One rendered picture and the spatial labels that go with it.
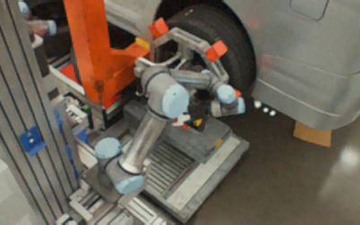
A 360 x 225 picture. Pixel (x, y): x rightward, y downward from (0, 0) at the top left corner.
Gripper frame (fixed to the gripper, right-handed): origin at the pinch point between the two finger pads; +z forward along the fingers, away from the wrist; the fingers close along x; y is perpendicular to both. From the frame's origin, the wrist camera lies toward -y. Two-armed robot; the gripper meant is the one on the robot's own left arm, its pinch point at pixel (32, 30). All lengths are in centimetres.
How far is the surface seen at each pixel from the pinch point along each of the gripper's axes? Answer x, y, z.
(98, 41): 18.3, 38.1, -9.4
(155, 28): 43, 60, -19
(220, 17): 69, 86, -28
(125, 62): 27, 51, 25
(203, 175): 2, 143, 45
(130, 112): 5, 74, 41
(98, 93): -2, 52, 20
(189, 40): 46, 81, -30
